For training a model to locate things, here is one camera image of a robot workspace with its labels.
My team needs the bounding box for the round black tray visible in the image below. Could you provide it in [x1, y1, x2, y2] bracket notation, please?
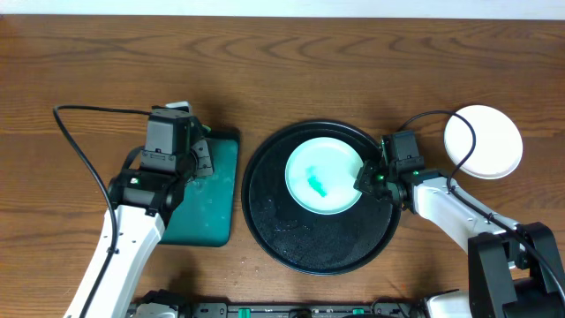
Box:
[241, 120, 401, 275]

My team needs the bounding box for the mint plate front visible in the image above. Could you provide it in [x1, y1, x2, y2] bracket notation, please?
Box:
[284, 137, 363, 216]

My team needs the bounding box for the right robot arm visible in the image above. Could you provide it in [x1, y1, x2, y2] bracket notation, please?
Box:
[354, 161, 564, 317]

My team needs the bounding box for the white plate with green stain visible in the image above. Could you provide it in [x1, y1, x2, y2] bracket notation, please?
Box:
[444, 105, 524, 179]

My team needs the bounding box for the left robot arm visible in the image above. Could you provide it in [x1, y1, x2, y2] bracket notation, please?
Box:
[65, 102, 214, 317]

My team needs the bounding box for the black rectangular sponge tray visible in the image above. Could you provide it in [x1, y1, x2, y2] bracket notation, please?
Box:
[160, 131, 240, 247]

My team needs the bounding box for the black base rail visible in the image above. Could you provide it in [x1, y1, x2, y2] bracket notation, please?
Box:
[125, 302, 426, 318]

